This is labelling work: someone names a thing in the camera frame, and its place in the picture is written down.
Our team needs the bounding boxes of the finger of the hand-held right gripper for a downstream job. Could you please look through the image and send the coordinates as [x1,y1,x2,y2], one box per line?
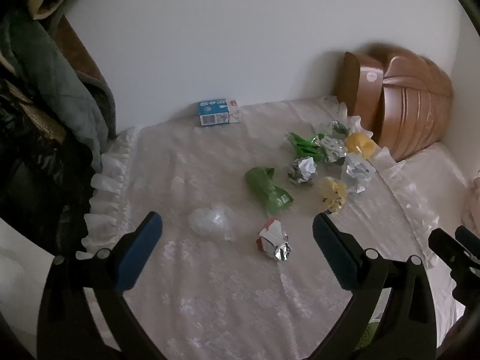
[428,228,480,301]
[455,226,480,256]

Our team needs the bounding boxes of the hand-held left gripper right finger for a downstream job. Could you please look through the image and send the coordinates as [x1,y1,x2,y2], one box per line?
[307,213,437,360]

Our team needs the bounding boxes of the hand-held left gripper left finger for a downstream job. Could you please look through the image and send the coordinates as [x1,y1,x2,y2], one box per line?
[36,211,167,360]

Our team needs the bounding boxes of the crushed clear plastic bottle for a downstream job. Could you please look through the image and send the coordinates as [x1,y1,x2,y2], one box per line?
[187,202,238,242]

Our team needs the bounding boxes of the crumpled yellow wrapper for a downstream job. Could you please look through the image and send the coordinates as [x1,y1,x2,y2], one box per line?
[315,176,349,216]

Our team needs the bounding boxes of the red and white foil wrapper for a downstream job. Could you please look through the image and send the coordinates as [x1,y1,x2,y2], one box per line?
[257,217,293,262]

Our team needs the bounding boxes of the bed with pale sheet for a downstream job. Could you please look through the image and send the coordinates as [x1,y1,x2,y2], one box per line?
[375,140,480,331]

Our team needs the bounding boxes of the large crumpled silver wrapper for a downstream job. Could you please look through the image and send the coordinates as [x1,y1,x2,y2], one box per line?
[341,153,376,195]

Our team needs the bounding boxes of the white lace cloth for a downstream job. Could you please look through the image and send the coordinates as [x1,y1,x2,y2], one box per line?
[83,95,440,360]

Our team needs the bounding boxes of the crumpled silver foil ball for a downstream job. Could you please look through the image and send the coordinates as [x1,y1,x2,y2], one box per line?
[287,157,317,186]

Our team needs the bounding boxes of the green and silver foil wrapper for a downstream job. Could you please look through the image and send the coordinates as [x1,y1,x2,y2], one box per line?
[314,134,347,166]

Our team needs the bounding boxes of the yellow plastic cup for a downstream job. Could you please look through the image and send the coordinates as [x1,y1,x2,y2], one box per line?
[344,132,376,159]

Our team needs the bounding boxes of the small green wrapper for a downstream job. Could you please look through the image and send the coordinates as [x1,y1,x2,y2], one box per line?
[286,131,326,163]

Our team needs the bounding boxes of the small silver foil wrapper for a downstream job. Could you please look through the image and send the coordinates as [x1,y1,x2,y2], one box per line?
[327,120,351,138]

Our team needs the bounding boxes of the brown wooden headboard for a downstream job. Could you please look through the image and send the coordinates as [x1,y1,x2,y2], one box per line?
[334,43,454,163]

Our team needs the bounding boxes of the blue and white carton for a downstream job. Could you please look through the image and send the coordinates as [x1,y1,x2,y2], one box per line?
[196,98,241,127]

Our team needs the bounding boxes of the grey-green blanket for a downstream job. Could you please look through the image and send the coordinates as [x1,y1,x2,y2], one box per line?
[0,5,118,166]

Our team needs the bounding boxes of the brown wooden furniture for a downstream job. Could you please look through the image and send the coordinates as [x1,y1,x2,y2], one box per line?
[56,14,110,96]

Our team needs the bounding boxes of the dark bag with beige strap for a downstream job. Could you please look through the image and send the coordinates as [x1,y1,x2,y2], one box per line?
[0,77,99,250]

